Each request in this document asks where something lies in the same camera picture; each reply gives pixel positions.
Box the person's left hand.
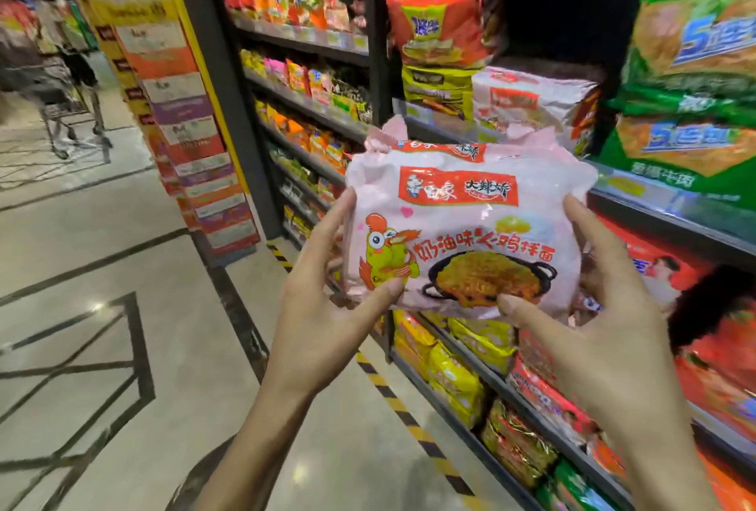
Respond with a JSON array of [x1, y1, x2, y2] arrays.
[[262, 187, 407, 406]]

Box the person's right hand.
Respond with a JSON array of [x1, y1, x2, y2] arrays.
[[497, 194, 696, 460]]

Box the pink noodle multipack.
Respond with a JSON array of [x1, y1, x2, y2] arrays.
[[342, 114, 599, 323]]

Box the noodle packets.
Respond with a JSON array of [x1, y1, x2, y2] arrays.
[[221, 0, 756, 511]]

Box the black metal store shelving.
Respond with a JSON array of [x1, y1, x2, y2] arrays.
[[159, 0, 756, 511]]

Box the red orange noodle multipack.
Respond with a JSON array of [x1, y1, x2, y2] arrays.
[[387, 0, 509, 70]]

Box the stack of printed cartons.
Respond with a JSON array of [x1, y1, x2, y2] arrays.
[[46, 0, 261, 257]]

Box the metal shopping cart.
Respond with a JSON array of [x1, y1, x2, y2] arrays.
[[0, 55, 90, 161]]

